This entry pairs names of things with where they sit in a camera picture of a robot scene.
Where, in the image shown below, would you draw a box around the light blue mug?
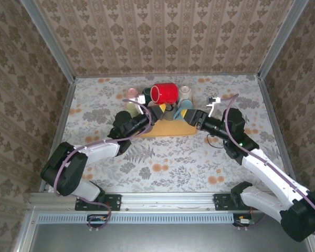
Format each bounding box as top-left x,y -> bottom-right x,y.
172,99 -> 194,121

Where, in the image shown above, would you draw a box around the dark green mug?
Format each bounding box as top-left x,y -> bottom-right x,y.
142,87 -> 154,103

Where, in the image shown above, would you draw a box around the aluminium corner post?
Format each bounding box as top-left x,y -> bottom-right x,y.
257,0 -> 310,81
18,0 -> 77,83

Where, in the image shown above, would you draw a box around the yellow plastic tray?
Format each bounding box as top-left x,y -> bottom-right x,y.
134,103 -> 198,138

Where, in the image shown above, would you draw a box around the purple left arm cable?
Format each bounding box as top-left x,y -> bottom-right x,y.
53,98 -> 154,232

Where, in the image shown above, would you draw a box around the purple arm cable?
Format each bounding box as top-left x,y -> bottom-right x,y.
53,98 -> 154,232
219,93 -> 315,237

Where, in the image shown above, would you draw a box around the aluminium back rail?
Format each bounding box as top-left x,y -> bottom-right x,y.
75,74 -> 260,79

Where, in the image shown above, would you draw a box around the salmon pink mug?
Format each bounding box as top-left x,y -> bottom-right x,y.
126,87 -> 140,102

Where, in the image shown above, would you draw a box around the grey slotted cable duct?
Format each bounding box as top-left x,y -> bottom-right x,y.
37,212 -> 236,225

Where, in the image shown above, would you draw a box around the light green mug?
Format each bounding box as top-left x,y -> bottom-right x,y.
125,101 -> 143,118

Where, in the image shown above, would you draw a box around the aluminium side rail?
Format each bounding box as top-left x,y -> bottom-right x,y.
257,75 -> 298,184
38,77 -> 77,194

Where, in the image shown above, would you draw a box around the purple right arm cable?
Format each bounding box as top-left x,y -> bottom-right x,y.
219,93 -> 315,237

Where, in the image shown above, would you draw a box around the small connector board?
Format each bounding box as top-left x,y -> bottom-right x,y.
233,213 -> 254,228
87,214 -> 108,228

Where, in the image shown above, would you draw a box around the cream white mug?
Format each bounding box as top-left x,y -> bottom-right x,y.
178,85 -> 193,102

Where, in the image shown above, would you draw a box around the aluminium front rail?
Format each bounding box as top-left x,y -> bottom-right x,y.
28,192 -> 287,212

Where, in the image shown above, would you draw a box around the floral tablecloth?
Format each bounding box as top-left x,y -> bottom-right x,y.
47,75 -> 291,194

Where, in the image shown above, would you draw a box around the red mug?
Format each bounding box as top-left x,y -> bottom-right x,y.
150,82 -> 180,105

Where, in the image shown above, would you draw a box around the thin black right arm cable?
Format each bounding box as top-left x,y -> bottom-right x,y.
206,132 -> 227,150

